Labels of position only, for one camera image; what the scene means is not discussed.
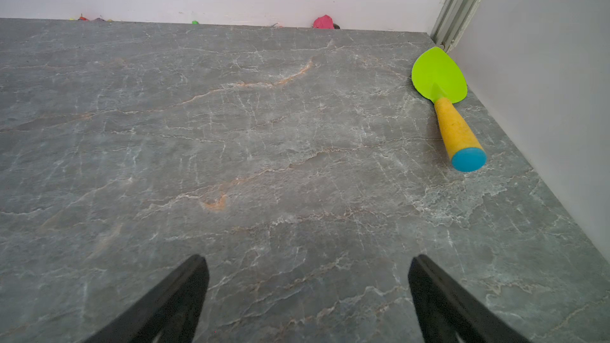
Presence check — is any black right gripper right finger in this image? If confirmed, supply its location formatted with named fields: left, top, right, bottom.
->
left=408, top=254, right=528, bottom=343

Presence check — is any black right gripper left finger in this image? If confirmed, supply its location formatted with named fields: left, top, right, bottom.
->
left=86, top=254, right=210, bottom=342

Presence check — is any green leaf garden trowel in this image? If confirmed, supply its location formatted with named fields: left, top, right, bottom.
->
left=411, top=47, right=487, bottom=172

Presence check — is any pink toy at wall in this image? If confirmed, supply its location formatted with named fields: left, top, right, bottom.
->
left=312, top=15, right=340, bottom=30

